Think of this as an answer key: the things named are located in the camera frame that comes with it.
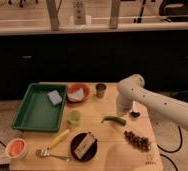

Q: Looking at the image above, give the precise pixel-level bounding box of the green pepper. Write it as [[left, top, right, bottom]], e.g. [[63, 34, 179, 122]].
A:
[[101, 116, 127, 126]]

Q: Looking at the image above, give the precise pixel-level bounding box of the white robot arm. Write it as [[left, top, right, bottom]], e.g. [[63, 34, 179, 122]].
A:
[[116, 74, 188, 131]]

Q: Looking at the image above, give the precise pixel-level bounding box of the small metal cup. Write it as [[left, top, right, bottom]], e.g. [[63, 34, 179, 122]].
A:
[[95, 83, 106, 98]]

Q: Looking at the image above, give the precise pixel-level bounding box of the green plastic cup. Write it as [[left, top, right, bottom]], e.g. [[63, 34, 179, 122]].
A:
[[67, 110, 81, 126]]

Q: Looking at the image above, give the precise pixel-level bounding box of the orange bowl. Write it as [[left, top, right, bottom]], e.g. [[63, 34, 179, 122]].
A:
[[67, 83, 90, 103]]

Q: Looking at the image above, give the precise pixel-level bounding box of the white crumpled cloth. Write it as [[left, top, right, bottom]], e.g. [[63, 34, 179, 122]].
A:
[[68, 88, 84, 101]]

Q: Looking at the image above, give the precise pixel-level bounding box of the grey green sponge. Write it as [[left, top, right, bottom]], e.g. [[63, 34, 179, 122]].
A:
[[47, 90, 62, 106]]

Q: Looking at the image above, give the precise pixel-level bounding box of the cream box on plate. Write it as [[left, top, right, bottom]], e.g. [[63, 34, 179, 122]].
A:
[[74, 133, 95, 159]]

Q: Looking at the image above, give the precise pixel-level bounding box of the green plastic tray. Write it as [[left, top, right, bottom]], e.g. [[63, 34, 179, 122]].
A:
[[12, 83, 67, 132]]

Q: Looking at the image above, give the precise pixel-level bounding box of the dark round plate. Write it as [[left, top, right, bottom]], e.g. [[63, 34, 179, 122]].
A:
[[70, 132, 98, 162]]

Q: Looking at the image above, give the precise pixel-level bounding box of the bunch of brown grapes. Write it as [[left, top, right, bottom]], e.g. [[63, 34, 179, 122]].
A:
[[124, 131, 150, 151]]

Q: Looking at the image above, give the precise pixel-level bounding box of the dark cabinet front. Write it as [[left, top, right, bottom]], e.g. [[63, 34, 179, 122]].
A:
[[0, 30, 188, 99]]

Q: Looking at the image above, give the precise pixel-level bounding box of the metal fork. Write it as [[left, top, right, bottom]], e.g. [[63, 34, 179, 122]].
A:
[[35, 149, 71, 162]]

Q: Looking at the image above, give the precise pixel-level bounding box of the orange lidded white container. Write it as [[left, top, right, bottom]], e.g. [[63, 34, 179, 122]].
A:
[[5, 138, 28, 159]]

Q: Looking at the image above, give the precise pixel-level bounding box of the yellow handled utensil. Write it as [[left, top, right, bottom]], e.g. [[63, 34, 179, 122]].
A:
[[47, 129, 70, 150]]

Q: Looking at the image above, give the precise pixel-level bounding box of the black cable right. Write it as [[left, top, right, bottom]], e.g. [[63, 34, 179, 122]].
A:
[[157, 125, 185, 171]]

